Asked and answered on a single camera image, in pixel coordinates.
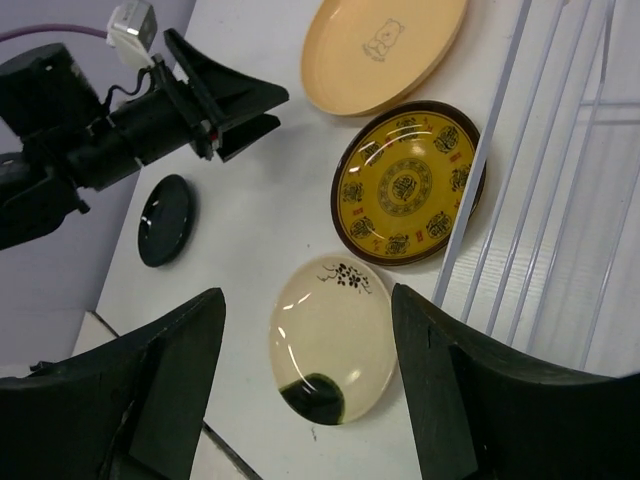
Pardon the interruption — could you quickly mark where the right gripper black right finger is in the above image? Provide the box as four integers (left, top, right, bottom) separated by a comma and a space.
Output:
391, 284, 639, 479

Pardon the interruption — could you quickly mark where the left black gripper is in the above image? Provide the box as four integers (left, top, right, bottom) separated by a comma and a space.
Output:
107, 29, 289, 168

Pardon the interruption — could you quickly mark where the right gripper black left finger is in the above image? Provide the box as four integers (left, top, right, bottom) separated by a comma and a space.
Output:
1, 288, 226, 479

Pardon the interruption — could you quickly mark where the orange round plate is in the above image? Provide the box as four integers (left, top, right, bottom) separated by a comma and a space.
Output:
300, 1, 468, 117

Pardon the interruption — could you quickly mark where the yellow patterned black-rim plate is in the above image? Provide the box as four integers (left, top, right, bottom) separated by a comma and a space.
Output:
330, 100, 480, 267

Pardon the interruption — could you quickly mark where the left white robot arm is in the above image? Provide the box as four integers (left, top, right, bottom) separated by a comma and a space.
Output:
1, 29, 289, 249

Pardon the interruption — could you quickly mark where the black round plate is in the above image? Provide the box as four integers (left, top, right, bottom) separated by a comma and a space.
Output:
137, 174, 196, 268

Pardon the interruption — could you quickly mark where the cream plate black mark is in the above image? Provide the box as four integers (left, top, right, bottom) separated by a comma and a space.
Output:
268, 254, 397, 426

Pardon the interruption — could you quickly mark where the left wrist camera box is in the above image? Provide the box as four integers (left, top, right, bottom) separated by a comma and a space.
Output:
106, 1, 158, 70

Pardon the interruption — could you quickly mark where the white wire dish rack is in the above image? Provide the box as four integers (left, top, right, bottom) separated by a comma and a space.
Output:
431, 1, 639, 376

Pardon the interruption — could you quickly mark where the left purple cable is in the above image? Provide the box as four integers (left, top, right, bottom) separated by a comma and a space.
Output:
0, 22, 111, 44

